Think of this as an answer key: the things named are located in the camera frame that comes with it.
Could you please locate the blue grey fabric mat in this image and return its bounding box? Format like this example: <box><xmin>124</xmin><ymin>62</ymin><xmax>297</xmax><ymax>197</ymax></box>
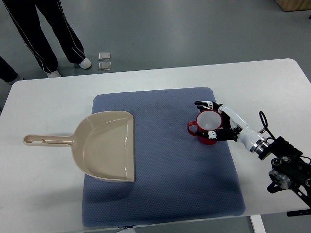
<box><xmin>82</xmin><ymin>87</ymin><xmax>245</xmax><ymax>227</ymax></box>

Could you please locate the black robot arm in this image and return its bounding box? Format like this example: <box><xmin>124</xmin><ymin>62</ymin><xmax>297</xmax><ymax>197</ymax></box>
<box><xmin>256</xmin><ymin>111</ymin><xmax>311</xmax><ymax>206</ymax></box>

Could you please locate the red mug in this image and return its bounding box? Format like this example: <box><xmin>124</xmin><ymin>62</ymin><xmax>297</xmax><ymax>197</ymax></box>
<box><xmin>187</xmin><ymin>110</ymin><xmax>223</xmax><ymax>145</ymax></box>

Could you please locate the person in black trousers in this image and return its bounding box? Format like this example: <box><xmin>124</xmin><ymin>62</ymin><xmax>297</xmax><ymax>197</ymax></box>
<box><xmin>1</xmin><ymin>0</ymin><xmax>92</xmax><ymax>78</ymax></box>

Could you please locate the black bracket at table edge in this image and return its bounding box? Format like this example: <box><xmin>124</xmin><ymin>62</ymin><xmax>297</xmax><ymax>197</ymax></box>
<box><xmin>287</xmin><ymin>209</ymin><xmax>311</xmax><ymax>217</ymax></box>

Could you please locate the upper metal floor plate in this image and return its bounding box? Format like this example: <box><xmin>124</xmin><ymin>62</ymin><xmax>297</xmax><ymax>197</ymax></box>
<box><xmin>98</xmin><ymin>51</ymin><xmax>111</xmax><ymax>61</ymax></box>

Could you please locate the white table leg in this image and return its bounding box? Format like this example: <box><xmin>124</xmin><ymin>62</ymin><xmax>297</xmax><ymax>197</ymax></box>
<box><xmin>250</xmin><ymin>215</ymin><xmax>266</xmax><ymax>233</ymax></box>

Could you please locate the wooden box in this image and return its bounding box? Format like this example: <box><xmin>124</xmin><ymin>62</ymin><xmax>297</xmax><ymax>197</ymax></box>
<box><xmin>276</xmin><ymin>0</ymin><xmax>311</xmax><ymax>12</ymax></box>

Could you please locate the beige plastic dustpan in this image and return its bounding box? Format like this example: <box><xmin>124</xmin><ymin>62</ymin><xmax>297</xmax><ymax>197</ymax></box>
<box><xmin>23</xmin><ymin>111</ymin><xmax>135</xmax><ymax>182</ymax></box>

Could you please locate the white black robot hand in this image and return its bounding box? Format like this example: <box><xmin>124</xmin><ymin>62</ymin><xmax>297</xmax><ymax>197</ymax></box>
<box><xmin>194</xmin><ymin>101</ymin><xmax>269</xmax><ymax>154</ymax></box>

